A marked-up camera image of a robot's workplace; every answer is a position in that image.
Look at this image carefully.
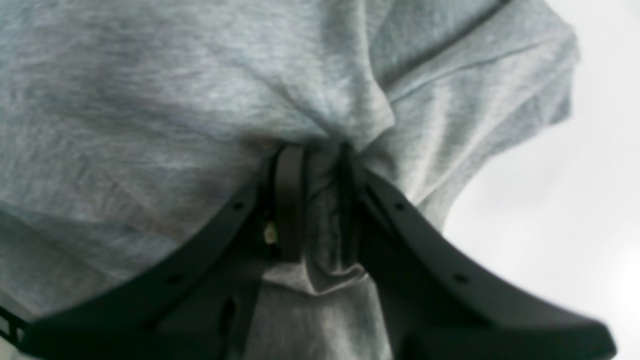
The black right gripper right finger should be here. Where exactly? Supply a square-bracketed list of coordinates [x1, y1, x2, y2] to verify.
[337, 145, 617, 360]

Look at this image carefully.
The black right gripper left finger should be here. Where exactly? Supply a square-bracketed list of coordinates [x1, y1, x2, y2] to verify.
[22, 145, 306, 360]

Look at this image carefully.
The grey T-shirt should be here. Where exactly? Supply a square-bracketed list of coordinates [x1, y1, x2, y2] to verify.
[1, 0, 579, 360]

